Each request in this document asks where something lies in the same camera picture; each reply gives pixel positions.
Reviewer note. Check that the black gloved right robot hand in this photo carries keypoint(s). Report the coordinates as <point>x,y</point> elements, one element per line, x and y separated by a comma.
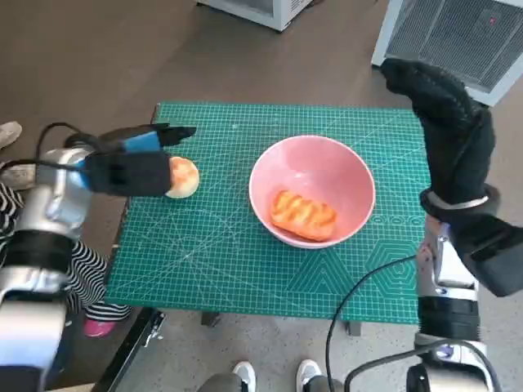
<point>457,143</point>

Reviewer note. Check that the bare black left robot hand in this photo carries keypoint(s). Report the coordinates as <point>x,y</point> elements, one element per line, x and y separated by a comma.
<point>143,141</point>

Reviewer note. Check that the round toy bread bun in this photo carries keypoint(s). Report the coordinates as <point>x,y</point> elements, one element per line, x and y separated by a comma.
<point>186,177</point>

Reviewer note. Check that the pink bowl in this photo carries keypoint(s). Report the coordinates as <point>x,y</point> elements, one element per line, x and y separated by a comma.
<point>310,163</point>

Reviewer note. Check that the oblong orange toy bread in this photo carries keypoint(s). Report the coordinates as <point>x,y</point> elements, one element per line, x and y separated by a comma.
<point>302,214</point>

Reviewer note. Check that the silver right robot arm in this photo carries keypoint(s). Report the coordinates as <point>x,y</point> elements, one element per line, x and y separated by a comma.
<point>449,318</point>

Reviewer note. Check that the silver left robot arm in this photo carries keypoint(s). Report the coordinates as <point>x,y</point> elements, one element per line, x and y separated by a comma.
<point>41,245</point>

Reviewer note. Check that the white cabinet with mesh grille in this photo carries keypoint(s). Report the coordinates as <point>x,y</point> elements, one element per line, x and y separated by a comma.
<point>449,36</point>

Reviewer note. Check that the green cutting mat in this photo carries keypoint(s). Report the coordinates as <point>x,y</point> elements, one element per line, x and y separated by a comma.
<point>224,265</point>

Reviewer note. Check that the white glass-sided cabinet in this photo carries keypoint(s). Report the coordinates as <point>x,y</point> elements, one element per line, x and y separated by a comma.
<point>253,12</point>

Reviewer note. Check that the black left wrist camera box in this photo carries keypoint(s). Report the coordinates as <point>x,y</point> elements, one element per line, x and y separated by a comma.
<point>130,173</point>

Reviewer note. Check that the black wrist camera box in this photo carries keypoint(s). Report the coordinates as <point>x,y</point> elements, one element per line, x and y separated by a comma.
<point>130,173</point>
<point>494,253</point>

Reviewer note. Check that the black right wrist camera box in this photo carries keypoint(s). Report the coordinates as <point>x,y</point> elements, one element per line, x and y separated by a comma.
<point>494,253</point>

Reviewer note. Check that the black table bracket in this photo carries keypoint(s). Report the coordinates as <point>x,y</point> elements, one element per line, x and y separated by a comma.
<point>355,328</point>
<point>210,319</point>

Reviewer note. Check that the black metal rail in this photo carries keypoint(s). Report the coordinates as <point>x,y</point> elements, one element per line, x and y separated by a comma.
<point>130,347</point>

